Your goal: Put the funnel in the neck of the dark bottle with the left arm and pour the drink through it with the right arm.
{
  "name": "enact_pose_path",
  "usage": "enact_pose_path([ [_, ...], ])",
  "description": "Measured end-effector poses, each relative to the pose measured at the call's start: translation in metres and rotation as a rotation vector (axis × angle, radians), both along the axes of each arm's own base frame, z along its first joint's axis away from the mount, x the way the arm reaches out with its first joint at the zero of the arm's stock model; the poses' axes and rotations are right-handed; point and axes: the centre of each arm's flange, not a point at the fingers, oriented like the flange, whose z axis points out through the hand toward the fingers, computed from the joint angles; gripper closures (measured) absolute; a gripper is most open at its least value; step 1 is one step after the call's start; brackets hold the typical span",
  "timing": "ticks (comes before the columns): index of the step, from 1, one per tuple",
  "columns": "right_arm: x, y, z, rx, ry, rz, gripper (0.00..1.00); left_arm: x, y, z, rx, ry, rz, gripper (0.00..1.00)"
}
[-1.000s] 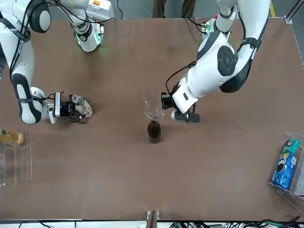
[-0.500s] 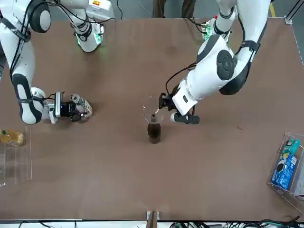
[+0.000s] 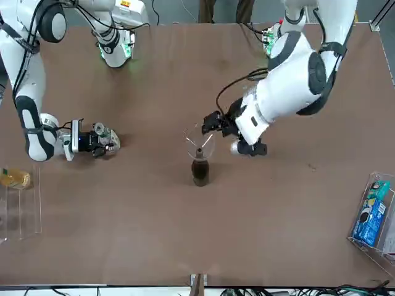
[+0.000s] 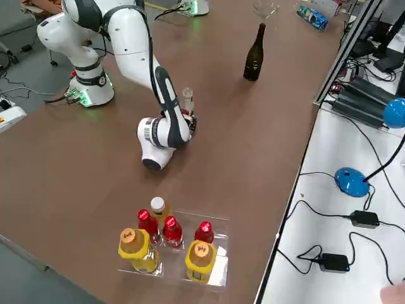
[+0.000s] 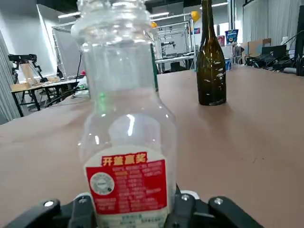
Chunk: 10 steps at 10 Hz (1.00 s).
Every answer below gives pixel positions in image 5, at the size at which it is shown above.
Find clear plastic drink bottle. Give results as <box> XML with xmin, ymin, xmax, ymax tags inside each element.
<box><xmin>70</xmin><ymin>0</ymin><xmax>178</xmax><ymax>228</ymax></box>

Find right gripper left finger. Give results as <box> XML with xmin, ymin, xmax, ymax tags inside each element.
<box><xmin>2</xmin><ymin>193</ymin><xmax>98</xmax><ymax>228</ymax></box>

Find black monitor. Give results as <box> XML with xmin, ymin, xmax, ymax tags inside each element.
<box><xmin>295</xmin><ymin>4</ymin><xmax>304</xmax><ymax>76</ymax></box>

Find wooden work table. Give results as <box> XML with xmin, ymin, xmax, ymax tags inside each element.
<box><xmin>10</xmin><ymin>79</ymin><xmax>80</xmax><ymax>117</ymax></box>

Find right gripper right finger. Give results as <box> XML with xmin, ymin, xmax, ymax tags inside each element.
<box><xmin>165</xmin><ymin>184</ymin><xmax>263</xmax><ymax>228</ymax></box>

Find dark glass bottle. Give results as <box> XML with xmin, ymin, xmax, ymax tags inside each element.
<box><xmin>196</xmin><ymin>0</ymin><xmax>227</xmax><ymax>106</ymax></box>

